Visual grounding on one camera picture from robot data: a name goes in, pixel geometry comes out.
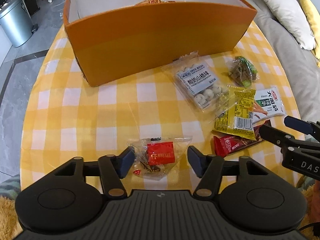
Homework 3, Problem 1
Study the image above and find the yellow snack packet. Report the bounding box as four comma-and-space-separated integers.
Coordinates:
213, 86, 256, 140

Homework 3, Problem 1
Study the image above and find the orange stick snack bag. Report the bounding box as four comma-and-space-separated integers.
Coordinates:
135, 0, 175, 6

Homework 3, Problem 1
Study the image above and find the white cushion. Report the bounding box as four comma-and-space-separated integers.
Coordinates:
263, 0, 316, 50

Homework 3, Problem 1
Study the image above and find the clear hawthorn ball packet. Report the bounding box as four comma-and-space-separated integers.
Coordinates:
162, 52, 236, 115

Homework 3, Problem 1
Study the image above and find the yellow checkered tablecloth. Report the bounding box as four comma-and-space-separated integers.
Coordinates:
20, 22, 301, 192

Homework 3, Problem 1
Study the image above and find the dark red snack packet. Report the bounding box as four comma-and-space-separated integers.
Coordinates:
211, 125, 263, 158

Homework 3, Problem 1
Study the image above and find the yellow cushion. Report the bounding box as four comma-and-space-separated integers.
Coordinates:
299, 0, 320, 60

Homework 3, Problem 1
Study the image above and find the orange cardboard box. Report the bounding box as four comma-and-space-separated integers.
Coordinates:
63, 0, 257, 87

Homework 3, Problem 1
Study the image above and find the beige sofa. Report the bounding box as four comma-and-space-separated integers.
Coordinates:
246, 0, 319, 122

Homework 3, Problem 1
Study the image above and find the clear packet red label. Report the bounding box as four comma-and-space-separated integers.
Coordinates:
127, 137, 192, 180

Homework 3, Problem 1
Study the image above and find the white spicy strip packet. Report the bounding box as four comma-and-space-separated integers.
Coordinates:
253, 87, 286, 124

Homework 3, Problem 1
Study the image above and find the green clear snack packet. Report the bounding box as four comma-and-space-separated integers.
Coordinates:
227, 56, 259, 88

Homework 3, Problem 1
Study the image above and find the silver trash can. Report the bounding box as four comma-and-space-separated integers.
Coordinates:
1, 0, 33, 48

